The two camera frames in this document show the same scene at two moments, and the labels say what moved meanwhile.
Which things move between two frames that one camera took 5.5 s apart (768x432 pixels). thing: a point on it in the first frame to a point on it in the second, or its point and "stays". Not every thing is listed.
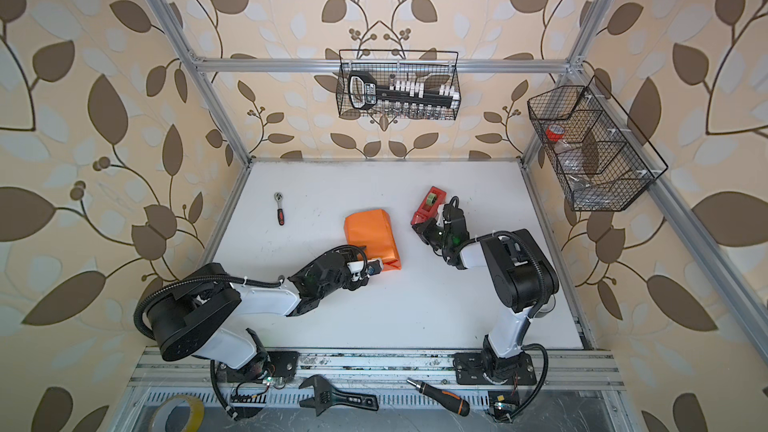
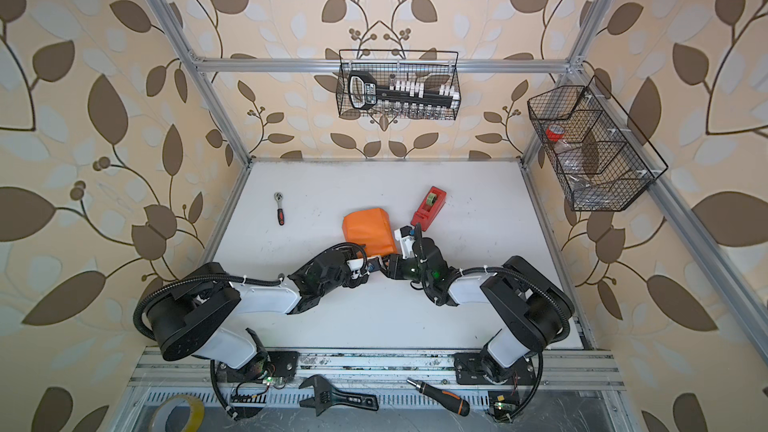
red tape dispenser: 429,206 stays
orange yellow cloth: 372,230 stays
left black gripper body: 344,278 stays
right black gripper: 425,231 to 394,266
